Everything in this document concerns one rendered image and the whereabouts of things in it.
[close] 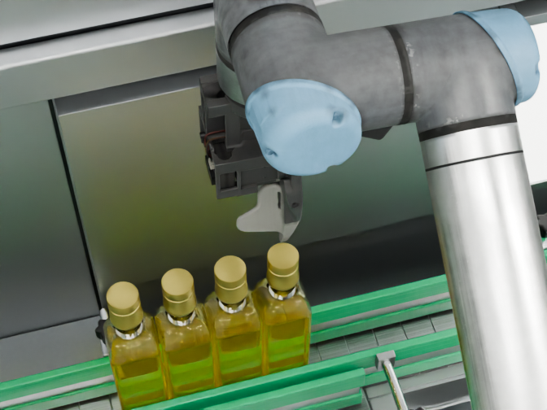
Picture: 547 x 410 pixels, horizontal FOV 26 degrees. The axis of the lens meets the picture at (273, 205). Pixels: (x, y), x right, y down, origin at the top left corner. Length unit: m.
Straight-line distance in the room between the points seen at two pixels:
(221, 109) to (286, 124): 0.19
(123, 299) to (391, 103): 0.47
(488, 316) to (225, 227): 0.58
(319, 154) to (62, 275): 0.67
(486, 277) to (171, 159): 0.49
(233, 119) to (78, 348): 0.59
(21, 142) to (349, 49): 0.49
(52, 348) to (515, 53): 0.84
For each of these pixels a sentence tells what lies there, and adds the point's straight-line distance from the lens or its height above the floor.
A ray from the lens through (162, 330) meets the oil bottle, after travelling 1.30.
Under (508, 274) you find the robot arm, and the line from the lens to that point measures 0.87.
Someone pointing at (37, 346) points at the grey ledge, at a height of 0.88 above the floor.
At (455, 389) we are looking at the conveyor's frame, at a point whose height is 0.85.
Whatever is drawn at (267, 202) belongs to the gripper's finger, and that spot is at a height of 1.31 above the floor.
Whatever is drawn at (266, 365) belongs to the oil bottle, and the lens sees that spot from 1.40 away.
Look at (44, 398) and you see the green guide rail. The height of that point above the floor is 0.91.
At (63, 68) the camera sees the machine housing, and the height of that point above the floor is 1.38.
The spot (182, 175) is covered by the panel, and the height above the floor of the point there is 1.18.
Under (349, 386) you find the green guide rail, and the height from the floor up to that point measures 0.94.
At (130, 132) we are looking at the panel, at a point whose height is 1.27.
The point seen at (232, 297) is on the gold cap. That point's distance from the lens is 1.26.
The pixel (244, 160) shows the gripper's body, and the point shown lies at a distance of 1.04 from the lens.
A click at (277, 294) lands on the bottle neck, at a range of 1.29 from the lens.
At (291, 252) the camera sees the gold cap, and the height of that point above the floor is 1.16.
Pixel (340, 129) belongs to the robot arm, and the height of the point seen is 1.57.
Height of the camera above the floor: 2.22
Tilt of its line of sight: 55 degrees down
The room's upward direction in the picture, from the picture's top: straight up
